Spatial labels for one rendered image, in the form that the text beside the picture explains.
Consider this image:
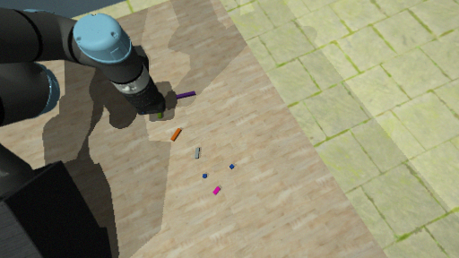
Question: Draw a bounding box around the orange rod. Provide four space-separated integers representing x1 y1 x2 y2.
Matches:
171 128 181 142

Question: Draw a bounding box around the magenta rectangular block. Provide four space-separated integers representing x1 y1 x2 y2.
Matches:
213 186 220 195

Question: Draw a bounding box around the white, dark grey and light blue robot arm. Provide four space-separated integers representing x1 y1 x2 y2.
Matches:
0 7 143 196

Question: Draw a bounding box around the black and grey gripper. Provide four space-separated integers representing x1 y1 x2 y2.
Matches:
112 46 166 115

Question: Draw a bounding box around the purple rod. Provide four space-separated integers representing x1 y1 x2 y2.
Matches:
176 91 195 99

